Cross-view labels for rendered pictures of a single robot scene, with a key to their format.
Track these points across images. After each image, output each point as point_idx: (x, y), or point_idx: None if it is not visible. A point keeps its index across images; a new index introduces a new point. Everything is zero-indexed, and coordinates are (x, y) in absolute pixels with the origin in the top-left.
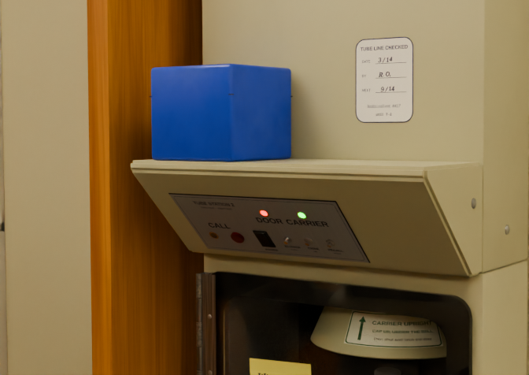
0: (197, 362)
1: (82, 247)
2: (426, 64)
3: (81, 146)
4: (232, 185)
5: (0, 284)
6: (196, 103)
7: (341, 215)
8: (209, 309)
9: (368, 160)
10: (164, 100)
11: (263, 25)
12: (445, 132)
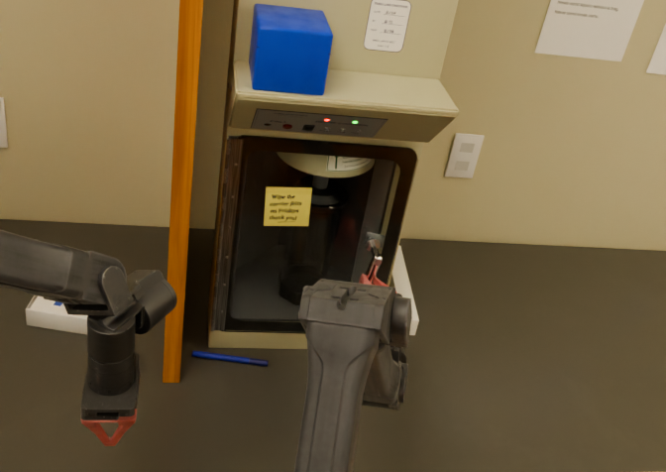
0: (224, 192)
1: None
2: (417, 19)
3: None
4: (319, 109)
5: None
6: (299, 57)
7: (383, 123)
8: (235, 160)
9: (371, 74)
10: (271, 52)
11: None
12: (420, 60)
